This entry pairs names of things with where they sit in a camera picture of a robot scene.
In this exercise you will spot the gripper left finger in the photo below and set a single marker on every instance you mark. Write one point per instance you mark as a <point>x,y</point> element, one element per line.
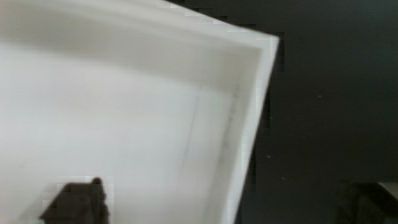
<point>78,206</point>

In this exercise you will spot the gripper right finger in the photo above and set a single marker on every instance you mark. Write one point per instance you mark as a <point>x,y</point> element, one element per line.
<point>366,204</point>

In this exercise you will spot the white drawer cabinet box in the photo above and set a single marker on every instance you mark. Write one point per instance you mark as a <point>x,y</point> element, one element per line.
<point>131,90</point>

